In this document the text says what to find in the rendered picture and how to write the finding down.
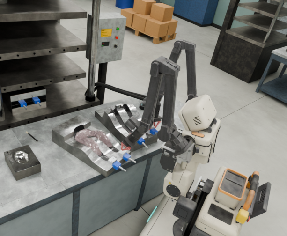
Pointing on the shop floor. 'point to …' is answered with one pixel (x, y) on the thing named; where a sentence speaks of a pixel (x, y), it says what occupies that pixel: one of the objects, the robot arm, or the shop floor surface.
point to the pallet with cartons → (151, 20)
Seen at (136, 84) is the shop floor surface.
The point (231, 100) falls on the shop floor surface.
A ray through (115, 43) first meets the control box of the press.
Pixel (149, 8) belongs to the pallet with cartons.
